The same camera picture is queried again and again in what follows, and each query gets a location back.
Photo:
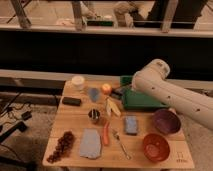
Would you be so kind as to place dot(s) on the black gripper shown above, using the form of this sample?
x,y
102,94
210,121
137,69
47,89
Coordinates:
x,y
117,93

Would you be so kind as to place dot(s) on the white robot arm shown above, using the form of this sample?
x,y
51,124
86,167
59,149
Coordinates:
x,y
151,80

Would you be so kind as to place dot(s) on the green plastic tray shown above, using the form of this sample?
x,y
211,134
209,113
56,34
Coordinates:
x,y
132,100

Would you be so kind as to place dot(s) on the red yellow apple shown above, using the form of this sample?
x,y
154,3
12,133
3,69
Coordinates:
x,y
106,89

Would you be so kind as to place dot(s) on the peeled banana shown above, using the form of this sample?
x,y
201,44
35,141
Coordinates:
x,y
112,108

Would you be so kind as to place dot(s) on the metal cup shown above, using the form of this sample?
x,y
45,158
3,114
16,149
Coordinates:
x,y
94,115

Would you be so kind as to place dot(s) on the blue sponge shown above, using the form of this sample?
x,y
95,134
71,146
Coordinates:
x,y
131,127

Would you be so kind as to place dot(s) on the orange carrot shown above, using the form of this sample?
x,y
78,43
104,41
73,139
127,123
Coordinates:
x,y
106,134

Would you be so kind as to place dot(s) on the white cup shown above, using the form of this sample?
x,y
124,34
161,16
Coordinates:
x,y
78,82

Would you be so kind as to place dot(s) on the metal fork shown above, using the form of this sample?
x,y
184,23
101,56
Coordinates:
x,y
117,137

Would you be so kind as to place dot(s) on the wooden table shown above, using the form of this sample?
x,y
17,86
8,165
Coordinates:
x,y
76,120

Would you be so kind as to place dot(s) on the black rectangular block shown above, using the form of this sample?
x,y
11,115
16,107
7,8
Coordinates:
x,y
71,101

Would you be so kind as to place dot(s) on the grey-blue cloth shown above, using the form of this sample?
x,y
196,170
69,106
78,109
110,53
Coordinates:
x,y
90,145

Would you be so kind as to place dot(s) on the purple bowl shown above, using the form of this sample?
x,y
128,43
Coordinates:
x,y
166,121

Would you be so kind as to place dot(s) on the red bowl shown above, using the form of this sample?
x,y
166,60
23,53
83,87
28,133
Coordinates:
x,y
155,147

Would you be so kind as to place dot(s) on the bunch of dark grapes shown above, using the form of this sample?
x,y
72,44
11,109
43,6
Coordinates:
x,y
64,144

